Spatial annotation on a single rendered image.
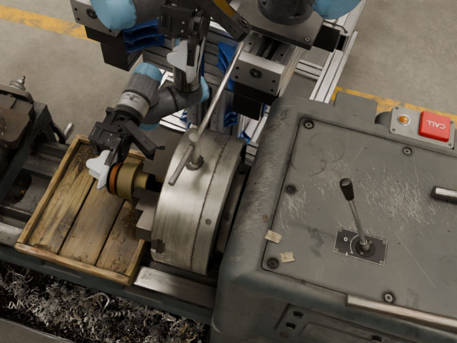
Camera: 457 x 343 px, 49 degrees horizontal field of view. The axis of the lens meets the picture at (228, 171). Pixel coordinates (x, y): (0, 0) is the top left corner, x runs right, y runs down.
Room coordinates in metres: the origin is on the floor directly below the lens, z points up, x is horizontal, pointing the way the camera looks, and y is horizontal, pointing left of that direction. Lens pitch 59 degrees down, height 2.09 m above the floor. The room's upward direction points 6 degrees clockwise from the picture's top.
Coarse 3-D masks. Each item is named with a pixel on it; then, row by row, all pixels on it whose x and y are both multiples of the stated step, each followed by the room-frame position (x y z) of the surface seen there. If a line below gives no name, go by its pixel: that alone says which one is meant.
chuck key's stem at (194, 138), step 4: (192, 132) 0.54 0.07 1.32; (188, 136) 0.53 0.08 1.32; (192, 136) 0.53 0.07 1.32; (196, 136) 0.53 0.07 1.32; (188, 140) 0.52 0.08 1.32; (192, 140) 0.52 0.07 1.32; (196, 140) 0.52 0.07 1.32; (188, 144) 0.52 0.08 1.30; (192, 144) 0.52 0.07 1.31; (196, 144) 0.52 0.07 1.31; (196, 148) 0.52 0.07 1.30; (192, 152) 0.52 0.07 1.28; (196, 152) 0.52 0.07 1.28; (192, 156) 0.52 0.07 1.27; (196, 156) 0.52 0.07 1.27; (192, 160) 0.52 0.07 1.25; (196, 160) 0.52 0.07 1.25; (192, 164) 0.52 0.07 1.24; (196, 164) 0.52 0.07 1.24
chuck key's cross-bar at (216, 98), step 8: (240, 48) 0.73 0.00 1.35; (232, 64) 0.70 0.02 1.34; (224, 80) 0.66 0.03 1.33; (216, 96) 0.63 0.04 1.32; (216, 104) 0.61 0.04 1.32; (208, 112) 0.59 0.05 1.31; (208, 120) 0.58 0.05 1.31; (200, 128) 0.56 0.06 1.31; (200, 136) 0.54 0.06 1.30; (184, 160) 0.48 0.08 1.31; (176, 168) 0.47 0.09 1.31; (176, 176) 0.45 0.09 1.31
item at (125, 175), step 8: (112, 168) 0.57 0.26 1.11; (120, 168) 0.57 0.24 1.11; (128, 168) 0.56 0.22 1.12; (136, 168) 0.56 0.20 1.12; (112, 176) 0.54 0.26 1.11; (120, 176) 0.54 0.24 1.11; (128, 176) 0.54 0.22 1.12; (136, 176) 0.55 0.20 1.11; (144, 176) 0.55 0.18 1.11; (152, 176) 0.57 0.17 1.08; (112, 184) 0.53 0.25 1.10; (120, 184) 0.53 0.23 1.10; (128, 184) 0.53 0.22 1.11; (136, 184) 0.53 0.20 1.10; (144, 184) 0.53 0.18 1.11; (152, 184) 0.56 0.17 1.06; (112, 192) 0.52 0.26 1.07; (120, 192) 0.52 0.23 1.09; (128, 192) 0.52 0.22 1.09
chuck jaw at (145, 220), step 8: (136, 192) 0.51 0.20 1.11; (144, 192) 0.51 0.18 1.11; (152, 192) 0.52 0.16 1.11; (136, 200) 0.49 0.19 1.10; (144, 200) 0.49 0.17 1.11; (152, 200) 0.49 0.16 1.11; (136, 208) 0.47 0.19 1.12; (144, 208) 0.47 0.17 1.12; (152, 208) 0.47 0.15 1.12; (136, 216) 0.46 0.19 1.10; (144, 216) 0.45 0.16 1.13; (152, 216) 0.45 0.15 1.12; (144, 224) 0.43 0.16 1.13; (152, 224) 0.43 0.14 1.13; (136, 232) 0.41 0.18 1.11; (144, 232) 0.41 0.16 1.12; (152, 240) 0.40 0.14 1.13; (160, 240) 0.39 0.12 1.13; (160, 248) 0.39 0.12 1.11
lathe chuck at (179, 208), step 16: (208, 144) 0.58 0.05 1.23; (224, 144) 0.59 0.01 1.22; (176, 160) 0.53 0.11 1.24; (208, 160) 0.53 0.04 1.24; (192, 176) 0.49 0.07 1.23; (208, 176) 0.50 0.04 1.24; (160, 192) 0.46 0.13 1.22; (176, 192) 0.46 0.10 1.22; (192, 192) 0.46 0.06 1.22; (160, 208) 0.43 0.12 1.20; (176, 208) 0.44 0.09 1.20; (192, 208) 0.44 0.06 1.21; (160, 224) 0.41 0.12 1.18; (176, 224) 0.41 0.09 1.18; (192, 224) 0.41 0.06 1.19; (176, 240) 0.39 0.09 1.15; (192, 240) 0.39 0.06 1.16; (160, 256) 0.38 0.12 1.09; (176, 256) 0.37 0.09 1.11
